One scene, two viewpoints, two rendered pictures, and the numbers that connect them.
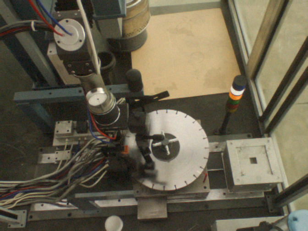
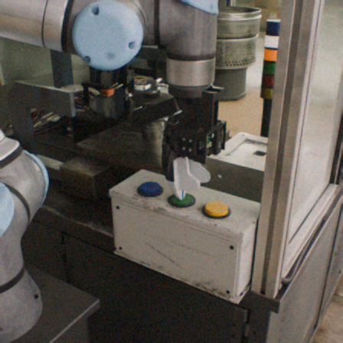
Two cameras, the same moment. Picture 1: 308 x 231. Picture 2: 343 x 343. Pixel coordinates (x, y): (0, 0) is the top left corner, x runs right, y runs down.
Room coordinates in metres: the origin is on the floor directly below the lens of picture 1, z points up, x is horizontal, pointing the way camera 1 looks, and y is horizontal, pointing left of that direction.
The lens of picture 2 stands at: (-0.56, -0.62, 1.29)
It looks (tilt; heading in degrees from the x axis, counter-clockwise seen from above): 27 degrees down; 29
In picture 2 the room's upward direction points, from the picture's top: straight up
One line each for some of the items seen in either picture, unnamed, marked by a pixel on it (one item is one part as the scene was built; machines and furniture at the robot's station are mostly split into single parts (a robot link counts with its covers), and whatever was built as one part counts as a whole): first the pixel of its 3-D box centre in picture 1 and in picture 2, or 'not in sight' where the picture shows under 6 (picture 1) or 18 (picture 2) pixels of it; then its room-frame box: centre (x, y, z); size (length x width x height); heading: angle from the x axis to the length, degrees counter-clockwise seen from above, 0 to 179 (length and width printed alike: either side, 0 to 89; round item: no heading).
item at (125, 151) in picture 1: (115, 151); (97, 95); (0.41, 0.17, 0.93); 0.10 x 0.03 x 0.07; 87
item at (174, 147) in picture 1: (165, 145); (151, 96); (0.40, -0.02, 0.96); 0.11 x 0.11 x 0.03
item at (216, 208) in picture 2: not in sight; (216, 211); (0.04, -0.37, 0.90); 0.04 x 0.04 x 0.02
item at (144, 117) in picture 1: (140, 129); not in sight; (0.38, 0.05, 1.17); 0.06 x 0.05 x 0.20; 78
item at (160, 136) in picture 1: (150, 132); not in sight; (0.35, 0.02, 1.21); 0.08 x 0.06 x 0.03; 87
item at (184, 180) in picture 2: not in sight; (185, 181); (0.03, -0.31, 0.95); 0.06 x 0.03 x 0.09; 87
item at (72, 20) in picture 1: (90, 25); not in sight; (0.55, 0.14, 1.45); 0.35 x 0.07 x 0.28; 177
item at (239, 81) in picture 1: (239, 82); (275, 27); (0.53, -0.30, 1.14); 0.05 x 0.04 x 0.03; 177
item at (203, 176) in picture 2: not in sight; (194, 174); (0.06, -0.32, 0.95); 0.06 x 0.03 x 0.09; 87
